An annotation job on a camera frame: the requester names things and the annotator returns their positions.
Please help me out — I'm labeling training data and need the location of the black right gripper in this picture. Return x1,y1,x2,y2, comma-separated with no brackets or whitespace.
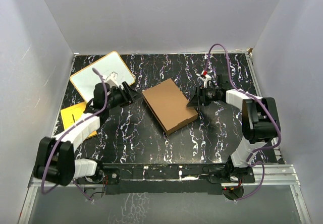
187,85,221,107

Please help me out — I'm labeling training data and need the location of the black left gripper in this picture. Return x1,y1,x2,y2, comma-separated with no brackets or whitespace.
105,82,143,110

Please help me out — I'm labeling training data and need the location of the brown cardboard box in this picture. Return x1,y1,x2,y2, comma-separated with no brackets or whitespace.
142,79,198,135

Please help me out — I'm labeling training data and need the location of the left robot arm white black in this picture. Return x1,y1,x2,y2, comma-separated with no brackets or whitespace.
33,82,141,186

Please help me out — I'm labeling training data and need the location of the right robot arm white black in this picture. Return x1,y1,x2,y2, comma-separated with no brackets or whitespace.
186,71,280,182

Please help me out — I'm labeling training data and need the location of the yellow notebook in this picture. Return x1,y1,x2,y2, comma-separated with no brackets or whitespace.
61,102,97,143

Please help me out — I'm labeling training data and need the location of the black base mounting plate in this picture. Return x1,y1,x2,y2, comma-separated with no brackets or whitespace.
77,163,255,195

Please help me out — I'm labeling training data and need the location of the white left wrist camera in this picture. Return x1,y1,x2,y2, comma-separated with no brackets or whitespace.
102,72,119,87

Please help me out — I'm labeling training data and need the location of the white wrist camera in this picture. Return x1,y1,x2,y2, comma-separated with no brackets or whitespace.
198,70,211,88
102,72,119,87

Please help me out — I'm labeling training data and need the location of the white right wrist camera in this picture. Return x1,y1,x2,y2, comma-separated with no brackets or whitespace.
198,70,211,88

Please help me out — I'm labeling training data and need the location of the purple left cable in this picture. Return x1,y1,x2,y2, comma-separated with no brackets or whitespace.
41,67,111,204

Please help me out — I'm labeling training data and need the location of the purple cable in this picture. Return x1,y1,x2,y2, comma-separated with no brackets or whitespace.
41,67,111,204
205,43,281,204

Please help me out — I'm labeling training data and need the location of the whiteboard with orange frame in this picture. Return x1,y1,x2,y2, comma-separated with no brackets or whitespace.
70,51,136,102

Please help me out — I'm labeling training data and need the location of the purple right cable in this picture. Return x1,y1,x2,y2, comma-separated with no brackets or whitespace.
205,43,281,204

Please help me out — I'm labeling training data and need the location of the aluminium rail frame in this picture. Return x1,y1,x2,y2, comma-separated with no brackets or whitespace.
19,176,311,223

